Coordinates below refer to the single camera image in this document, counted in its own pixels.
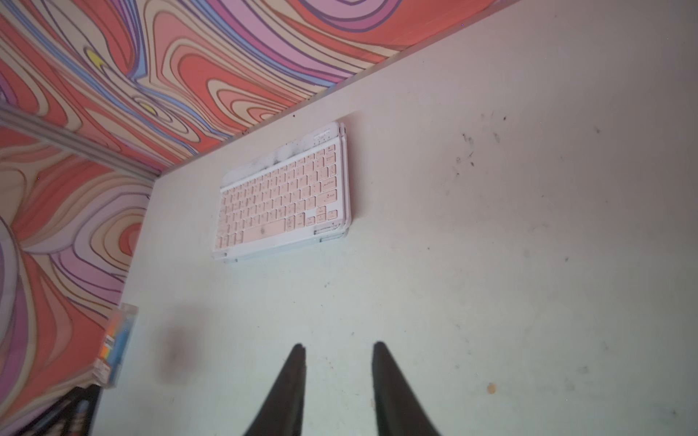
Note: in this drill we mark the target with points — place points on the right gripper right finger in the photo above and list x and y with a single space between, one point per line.
398 411

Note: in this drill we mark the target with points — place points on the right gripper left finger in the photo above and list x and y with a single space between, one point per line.
283 409

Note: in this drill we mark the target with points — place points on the pink keyboard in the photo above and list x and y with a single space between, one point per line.
305 245
299 194

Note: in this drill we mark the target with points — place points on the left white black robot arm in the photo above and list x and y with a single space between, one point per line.
72 414

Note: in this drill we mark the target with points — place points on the colourful marker pack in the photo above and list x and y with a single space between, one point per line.
112 350

